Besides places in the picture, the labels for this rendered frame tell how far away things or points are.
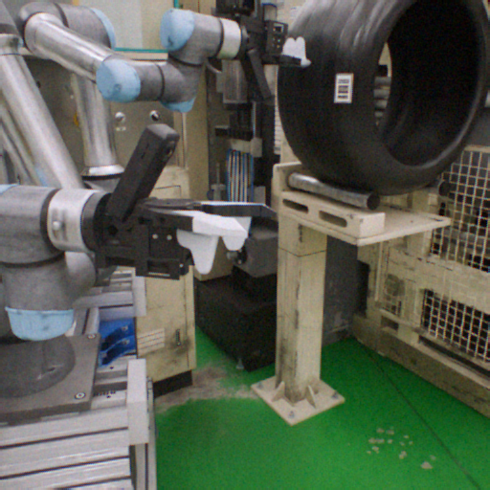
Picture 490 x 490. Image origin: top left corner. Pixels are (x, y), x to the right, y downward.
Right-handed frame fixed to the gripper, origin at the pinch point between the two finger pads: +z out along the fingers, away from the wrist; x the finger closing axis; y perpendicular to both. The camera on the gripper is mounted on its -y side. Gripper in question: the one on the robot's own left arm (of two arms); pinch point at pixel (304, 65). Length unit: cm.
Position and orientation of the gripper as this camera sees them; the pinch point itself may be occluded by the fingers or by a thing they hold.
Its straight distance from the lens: 123.9
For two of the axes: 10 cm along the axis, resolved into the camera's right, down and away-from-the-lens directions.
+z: 8.4, -0.6, 5.4
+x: -5.3, -2.8, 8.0
